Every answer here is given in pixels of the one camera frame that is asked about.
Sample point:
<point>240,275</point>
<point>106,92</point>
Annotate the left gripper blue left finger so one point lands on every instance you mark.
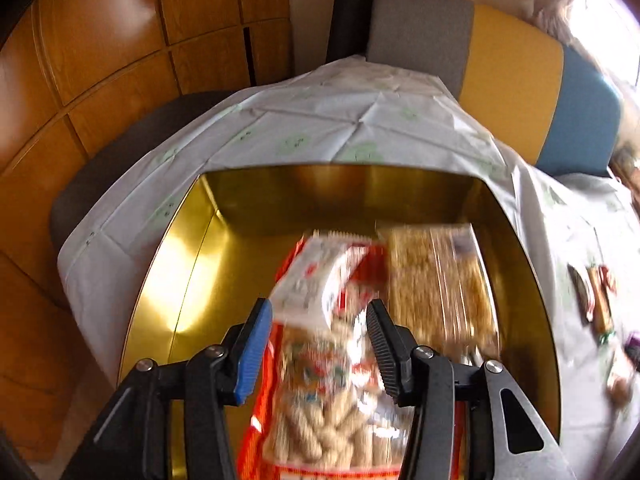
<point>245,344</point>

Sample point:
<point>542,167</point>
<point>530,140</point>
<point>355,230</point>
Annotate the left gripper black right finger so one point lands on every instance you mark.
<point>392,350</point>

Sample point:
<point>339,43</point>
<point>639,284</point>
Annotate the crispy rice cake packet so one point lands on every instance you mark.
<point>438,288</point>

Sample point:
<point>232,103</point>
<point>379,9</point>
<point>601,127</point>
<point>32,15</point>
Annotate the red peanut snack bag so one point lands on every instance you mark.
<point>322,410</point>

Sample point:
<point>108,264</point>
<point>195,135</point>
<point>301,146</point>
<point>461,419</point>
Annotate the purple snack packet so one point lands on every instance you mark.
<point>632,349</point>

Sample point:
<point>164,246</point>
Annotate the gold tin box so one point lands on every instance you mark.
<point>223,250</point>

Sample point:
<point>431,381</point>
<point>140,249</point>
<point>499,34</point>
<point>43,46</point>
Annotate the pink floral candy packet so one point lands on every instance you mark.
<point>584,292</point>

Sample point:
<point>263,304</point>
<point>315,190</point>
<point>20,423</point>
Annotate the white green pattern tablecloth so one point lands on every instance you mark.
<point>110,219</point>

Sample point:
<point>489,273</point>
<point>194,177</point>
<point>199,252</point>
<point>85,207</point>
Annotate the grey yellow blue sofa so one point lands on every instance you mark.
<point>531,92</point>

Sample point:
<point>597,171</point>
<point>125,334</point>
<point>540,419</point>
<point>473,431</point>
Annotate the black rolled mat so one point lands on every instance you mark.
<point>349,29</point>

